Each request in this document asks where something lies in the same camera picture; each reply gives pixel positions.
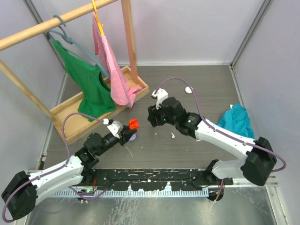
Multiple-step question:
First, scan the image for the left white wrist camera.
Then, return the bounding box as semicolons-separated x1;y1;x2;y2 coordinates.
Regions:
107;120;124;139

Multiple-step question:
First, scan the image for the wooden clothes rack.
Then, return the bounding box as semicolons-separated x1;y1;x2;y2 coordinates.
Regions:
0;0;149;143

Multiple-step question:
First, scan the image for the orange charging case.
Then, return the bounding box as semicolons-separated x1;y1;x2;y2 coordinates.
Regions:
128;119;139;130

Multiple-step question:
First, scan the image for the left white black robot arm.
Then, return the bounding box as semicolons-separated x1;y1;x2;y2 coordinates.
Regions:
1;126;137;223

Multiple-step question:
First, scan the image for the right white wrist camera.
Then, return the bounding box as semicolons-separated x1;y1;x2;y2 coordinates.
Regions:
151;88;168;110

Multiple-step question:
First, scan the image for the yellow hanger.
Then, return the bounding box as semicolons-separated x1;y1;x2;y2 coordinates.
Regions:
91;0;105;35

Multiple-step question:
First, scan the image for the green shirt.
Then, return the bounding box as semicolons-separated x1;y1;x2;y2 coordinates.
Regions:
52;40;116;118

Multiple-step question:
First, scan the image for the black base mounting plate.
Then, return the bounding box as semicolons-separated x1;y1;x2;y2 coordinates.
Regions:
83;169;221;191

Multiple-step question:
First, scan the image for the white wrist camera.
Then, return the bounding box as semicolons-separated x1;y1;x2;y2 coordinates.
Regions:
107;120;124;139
151;88;168;110

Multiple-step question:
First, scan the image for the pink cloth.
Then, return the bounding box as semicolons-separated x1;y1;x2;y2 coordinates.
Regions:
92;16;143;108

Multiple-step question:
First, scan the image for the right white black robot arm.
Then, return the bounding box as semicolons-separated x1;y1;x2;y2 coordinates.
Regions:
148;96;277;186

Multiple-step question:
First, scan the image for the blue-grey hanger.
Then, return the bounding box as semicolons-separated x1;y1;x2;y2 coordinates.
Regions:
45;25;110;78

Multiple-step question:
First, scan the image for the teal cloth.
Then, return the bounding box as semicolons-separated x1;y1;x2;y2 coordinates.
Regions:
216;104;255;139

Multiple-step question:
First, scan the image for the white slotted cable duct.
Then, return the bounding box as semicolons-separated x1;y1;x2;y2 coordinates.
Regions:
50;187;209;198

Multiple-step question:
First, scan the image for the white round charging case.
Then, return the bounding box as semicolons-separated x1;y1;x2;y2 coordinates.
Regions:
185;86;192;94

